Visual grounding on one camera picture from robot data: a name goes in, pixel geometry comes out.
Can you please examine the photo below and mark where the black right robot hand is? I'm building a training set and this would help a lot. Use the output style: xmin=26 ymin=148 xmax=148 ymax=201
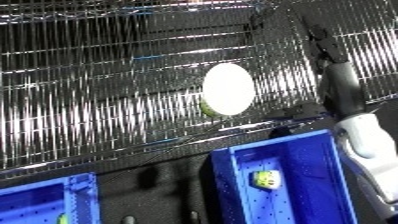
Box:
xmin=282 ymin=16 xmax=370 ymax=122

